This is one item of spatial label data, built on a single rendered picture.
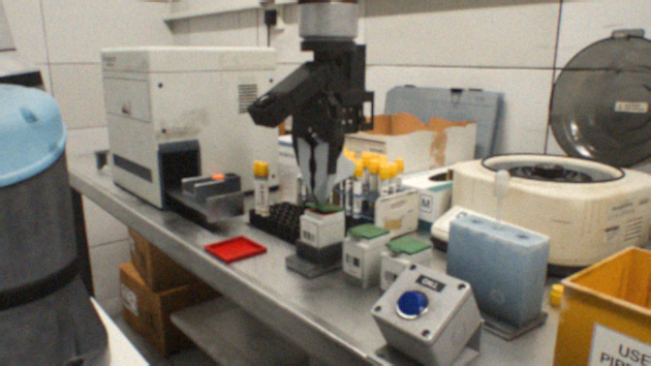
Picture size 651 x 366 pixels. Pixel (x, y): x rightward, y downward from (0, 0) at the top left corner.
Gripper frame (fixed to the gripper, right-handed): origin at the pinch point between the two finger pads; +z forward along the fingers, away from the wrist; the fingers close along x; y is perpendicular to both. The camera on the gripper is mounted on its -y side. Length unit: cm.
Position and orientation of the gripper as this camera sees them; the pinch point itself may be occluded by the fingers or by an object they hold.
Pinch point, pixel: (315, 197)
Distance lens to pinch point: 66.2
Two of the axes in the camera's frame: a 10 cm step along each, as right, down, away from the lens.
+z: 0.0, 9.7, 2.5
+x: -6.5, -1.9, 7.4
